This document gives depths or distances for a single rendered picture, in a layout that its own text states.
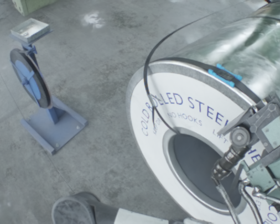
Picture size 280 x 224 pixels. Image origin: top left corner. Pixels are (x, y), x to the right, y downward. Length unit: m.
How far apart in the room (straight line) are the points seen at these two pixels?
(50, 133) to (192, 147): 1.51
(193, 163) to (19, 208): 1.51
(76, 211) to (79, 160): 1.80
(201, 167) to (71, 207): 1.15
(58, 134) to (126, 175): 0.82
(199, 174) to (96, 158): 1.05
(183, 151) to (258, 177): 0.88
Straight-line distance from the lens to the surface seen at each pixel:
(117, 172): 2.22
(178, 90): 1.05
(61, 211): 0.58
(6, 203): 2.41
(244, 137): 0.71
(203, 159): 1.63
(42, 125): 2.72
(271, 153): 0.67
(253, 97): 0.85
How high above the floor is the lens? 1.91
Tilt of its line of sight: 47 degrees down
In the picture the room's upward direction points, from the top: 3 degrees counter-clockwise
